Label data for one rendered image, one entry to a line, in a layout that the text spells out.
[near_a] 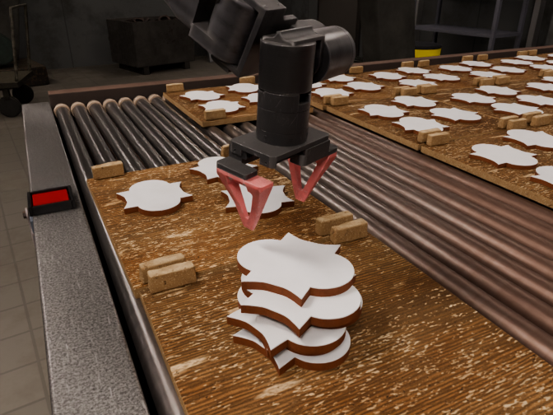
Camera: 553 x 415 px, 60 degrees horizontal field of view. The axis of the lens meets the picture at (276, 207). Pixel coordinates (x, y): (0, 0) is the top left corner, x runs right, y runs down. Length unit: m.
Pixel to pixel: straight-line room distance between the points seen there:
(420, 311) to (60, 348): 0.41
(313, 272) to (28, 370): 1.63
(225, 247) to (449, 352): 0.33
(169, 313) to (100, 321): 0.09
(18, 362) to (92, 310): 1.45
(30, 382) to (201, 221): 1.32
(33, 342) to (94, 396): 1.63
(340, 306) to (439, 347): 0.12
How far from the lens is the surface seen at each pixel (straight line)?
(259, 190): 0.48
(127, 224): 0.79
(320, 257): 0.54
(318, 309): 0.49
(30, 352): 2.11
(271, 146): 0.51
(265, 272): 0.51
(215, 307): 0.58
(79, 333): 0.62
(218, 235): 0.73
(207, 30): 0.55
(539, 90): 1.89
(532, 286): 0.74
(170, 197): 0.84
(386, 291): 0.62
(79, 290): 0.69
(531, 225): 0.91
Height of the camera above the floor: 1.29
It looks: 26 degrees down
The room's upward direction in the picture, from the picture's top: straight up
